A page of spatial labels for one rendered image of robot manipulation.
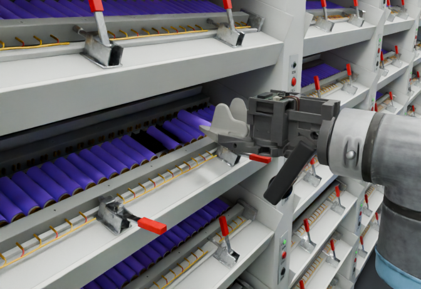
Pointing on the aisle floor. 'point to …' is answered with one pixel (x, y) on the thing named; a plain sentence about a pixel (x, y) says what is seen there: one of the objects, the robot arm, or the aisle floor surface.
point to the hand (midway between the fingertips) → (210, 131)
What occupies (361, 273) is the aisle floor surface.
